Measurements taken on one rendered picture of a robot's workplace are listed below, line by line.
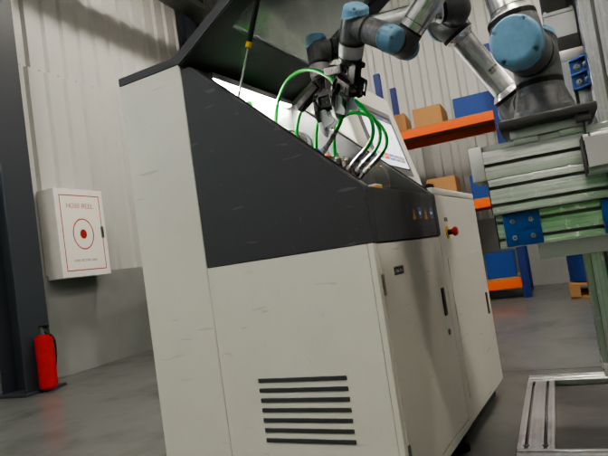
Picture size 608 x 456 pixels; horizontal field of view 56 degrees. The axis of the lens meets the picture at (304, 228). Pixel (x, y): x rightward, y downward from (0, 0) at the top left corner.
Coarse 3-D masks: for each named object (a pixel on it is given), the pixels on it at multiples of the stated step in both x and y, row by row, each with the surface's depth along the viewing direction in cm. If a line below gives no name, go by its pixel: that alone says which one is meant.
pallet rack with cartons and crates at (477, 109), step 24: (480, 96) 686; (408, 120) 757; (432, 120) 706; (456, 120) 680; (480, 120) 668; (408, 144) 784; (432, 144) 771; (480, 192) 683; (504, 264) 678; (528, 264) 722; (504, 288) 658; (528, 288) 647
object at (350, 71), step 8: (344, 64) 168; (352, 64) 167; (360, 64) 167; (344, 72) 171; (352, 72) 168; (360, 72) 170; (336, 80) 173; (344, 80) 171; (352, 80) 169; (360, 80) 172; (336, 88) 174; (344, 88) 171; (352, 88) 171; (360, 88) 172; (344, 96) 172; (352, 96) 173; (360, 96) 174
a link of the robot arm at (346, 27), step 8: (344, 8) 159; (352, 8) 157; (360, 8) 157; (368, 8) 159; (344, 16) 159; (352, 16) 158; (360, 16) 158; (344, 24) 160; (352, 24) 159; (360, 24) 166; (344, 32) 162; (352, 32) 160; (344, 40) 163; (352, 40) 162
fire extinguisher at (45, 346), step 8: (40, 328) 481; (40, 336) 477; (48, 336) 481; (40, 344) 475; (48, 344) 477; (40, 352) 474; (48, 352) 476; (56, 352) 488; (40, 360) 474; (48, 360) 476; (56, 360) 488; (40, 368) 474; (48, 368) 475; (56, 368) 482; (40, 376) 474; (48, 376) 474; (56, 376) 480; (40, 384) 474; (48, 384) 473; (56, 384) 478
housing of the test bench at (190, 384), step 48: (144, 96) 194; (144, 144) 195; (144, 192) 195; (192, 192) 185; (144, 240) 195; (192, 240) 185; (192, 288) 186; (192, 336) 186; (192, 384) 186; (192, 432) 186
